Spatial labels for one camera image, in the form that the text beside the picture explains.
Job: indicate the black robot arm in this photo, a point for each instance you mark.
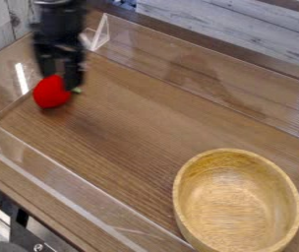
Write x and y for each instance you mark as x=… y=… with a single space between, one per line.
x=61 y=17

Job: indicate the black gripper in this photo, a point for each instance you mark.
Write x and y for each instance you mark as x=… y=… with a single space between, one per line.
x=61 y=46

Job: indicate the clear acrylic tray enclosure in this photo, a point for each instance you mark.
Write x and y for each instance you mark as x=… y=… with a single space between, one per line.
x=90 y=167

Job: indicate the black table leg bracket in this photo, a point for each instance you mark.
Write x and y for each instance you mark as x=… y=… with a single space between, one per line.
x=34 y=236

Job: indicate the oval wooden bowl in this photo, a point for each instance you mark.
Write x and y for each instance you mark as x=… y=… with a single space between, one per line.
x=236 y=203

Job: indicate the red plush strawberry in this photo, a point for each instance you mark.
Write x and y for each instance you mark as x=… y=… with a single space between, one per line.
x=50 y=93

